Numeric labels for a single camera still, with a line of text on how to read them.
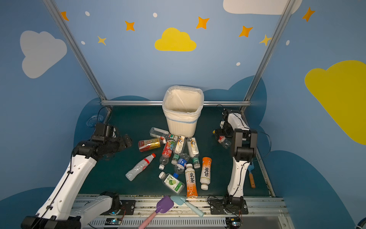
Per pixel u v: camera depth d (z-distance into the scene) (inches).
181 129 36.8
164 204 29.8
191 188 30.1
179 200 30.1
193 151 35.6
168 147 35.9
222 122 37.4
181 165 33.8
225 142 38.4
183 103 41.1
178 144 37.0
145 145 36.5
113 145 25.0
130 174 31.6
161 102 47.2
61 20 28.9
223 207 29.0
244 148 23.3
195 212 28.8
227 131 32.0
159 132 40.9
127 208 29.0
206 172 32.2
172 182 31.4
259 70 38.1
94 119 34.5
